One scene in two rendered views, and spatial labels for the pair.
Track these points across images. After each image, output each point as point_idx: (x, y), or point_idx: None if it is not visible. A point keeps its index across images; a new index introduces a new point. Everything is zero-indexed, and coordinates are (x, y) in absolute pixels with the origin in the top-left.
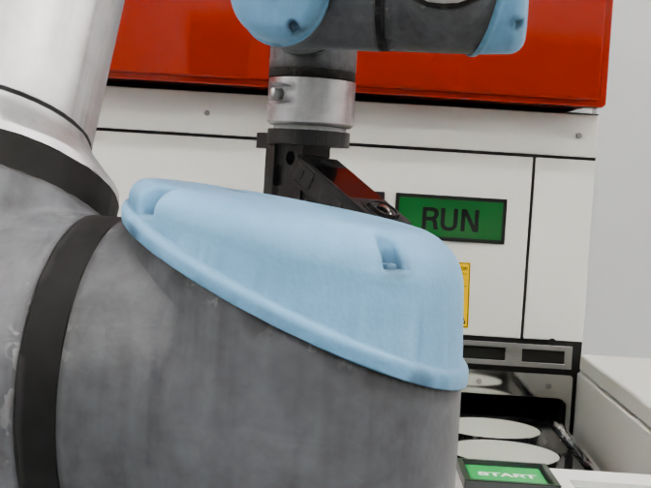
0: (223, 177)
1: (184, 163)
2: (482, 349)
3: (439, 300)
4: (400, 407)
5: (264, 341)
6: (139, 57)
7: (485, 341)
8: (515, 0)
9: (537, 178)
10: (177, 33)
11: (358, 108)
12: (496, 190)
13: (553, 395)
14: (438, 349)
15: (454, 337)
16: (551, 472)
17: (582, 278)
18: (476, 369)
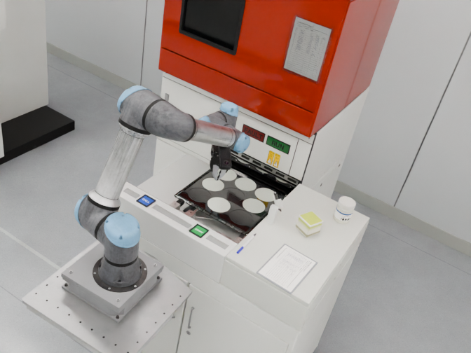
0: None
1: None
2: (280, 173)
3: (126, 241)
4: (120, 248)
5: (108, 240)
6: (216, 91)
7: (280, 172)
8: (237, 148)
9: (298, 143)
10: (223, 89)
11: None
12: (289, 142)
13: (291, 189)
14: (126, 244)
15: (130, 243)
16: (205, 232)
17: (303, 168)
18: (276, 177)
